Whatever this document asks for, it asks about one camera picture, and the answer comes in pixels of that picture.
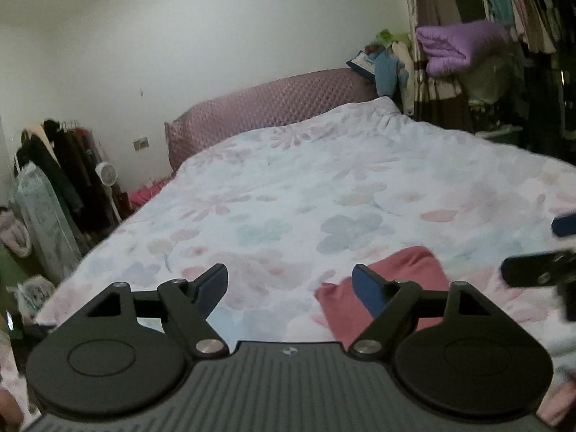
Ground dark hanging clothes rack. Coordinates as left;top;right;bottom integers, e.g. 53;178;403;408
15;119;129;240

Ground white floral bed quilt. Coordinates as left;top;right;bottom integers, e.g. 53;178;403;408
33;96;576;423

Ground mauve quilted headboard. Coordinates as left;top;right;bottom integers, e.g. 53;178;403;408
165;68;377;172

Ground closet hanging clothes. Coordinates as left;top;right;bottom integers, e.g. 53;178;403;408
483;0;575;55

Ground purple folded blanket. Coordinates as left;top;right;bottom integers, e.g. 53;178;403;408
416;19;512;78

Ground wall power socket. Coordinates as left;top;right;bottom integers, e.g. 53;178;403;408
133;138;149;151

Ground pink ribbed small garment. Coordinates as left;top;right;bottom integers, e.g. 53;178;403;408
314;246;449;349

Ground blue plush toy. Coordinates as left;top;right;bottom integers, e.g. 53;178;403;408
347;29;414;98

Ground pink fluffy cloth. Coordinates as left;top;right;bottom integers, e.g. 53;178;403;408
0;209;32;258

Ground pale floral garment bag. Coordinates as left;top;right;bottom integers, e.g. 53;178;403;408
15;162;82;284

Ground small white fan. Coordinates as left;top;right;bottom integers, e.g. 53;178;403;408
95;161;122;223

